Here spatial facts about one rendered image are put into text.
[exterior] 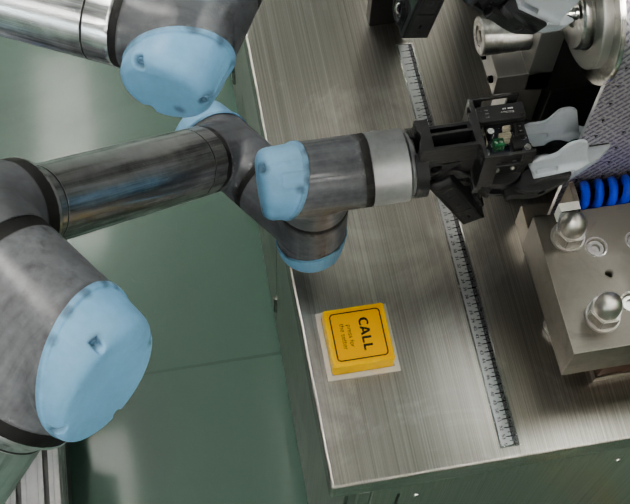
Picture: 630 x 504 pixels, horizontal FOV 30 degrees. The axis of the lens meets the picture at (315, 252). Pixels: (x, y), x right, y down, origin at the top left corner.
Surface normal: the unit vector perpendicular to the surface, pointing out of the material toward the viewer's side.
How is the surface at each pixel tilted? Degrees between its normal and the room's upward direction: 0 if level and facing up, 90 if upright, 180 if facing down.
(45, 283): 6
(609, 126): 90
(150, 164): 45
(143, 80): 90
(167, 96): 90
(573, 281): 0
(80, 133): 0
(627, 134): 90
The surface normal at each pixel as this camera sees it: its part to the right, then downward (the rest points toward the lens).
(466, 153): 0.18, 0.88
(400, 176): 0.15, 0.29
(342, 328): 0.03, -0.45
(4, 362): -0.37, 0.11
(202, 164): 0.82, -0.10
